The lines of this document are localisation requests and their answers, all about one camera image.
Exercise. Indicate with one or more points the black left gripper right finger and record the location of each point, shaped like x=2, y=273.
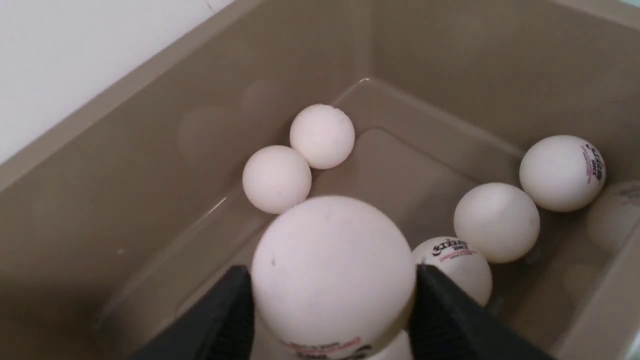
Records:
x=447, y=324

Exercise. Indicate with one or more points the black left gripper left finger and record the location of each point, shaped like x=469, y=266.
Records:
x=219, y=326

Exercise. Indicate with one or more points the white printed ball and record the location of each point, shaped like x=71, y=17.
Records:
x=562, y=173
x=461, y=262

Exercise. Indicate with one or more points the olive green plastic bin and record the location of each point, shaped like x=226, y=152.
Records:
x=118, y=220

